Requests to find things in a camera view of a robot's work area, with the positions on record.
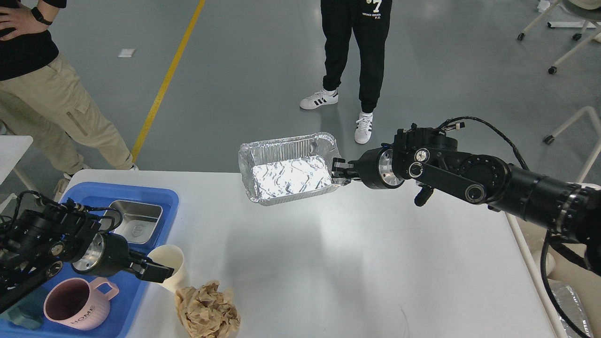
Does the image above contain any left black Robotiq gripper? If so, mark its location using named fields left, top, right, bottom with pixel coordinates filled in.
left=71, top=232, right=174, bottom=283

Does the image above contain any square metal tin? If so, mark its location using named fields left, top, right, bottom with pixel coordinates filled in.
left=100, top=200, right=162, bottom=244

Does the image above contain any chair base with castors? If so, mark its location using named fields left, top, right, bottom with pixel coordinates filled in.
left=543, top=106, right=601, bottom=183
left=517, top=0, right=601, bottom=76

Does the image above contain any person in black joggers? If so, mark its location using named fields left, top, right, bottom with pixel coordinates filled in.
left=300, top=0, right=393, bottom=145

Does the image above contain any white side table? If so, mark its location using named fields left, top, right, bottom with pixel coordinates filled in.
left=0, top=135, right=39, bottom=191

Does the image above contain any aluminium foil tray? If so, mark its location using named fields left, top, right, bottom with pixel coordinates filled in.
left=239, top=132, right=350, bottom=206

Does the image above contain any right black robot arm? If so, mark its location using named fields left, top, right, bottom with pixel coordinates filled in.
left=332, top=117, right=601, bottom=338

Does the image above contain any beige plastic bin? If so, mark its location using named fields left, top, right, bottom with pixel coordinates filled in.
left=505, top=182, right=601, bottom=338

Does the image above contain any teal mug in tray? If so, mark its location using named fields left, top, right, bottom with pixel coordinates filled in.
left=0, top=287, right=48, bottom=330

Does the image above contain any cream paper cup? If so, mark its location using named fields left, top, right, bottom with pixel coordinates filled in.
left=147, top=245, right=190, bottom=293

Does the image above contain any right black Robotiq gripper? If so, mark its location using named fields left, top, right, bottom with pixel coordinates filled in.
left=332, top=147, right=404, bottom=190

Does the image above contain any foil tray inside bin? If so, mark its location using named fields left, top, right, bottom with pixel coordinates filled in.
left=548, top=279, right=594, bottom=338

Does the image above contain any pink HOME mug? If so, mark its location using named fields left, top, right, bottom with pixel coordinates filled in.
left=44, top=277, right=120, bottom=331

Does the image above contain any blue plastic tray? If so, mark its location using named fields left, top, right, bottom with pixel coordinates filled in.
left=0, top=182, right=180, bottom=338

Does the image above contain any crumpled brown paper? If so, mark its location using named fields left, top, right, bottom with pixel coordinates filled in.
left=175, top=280, right=241, bottom=338

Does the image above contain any person in khaki trousers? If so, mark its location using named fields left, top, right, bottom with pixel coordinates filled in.
left=0, top=0, right=138, bottom=200

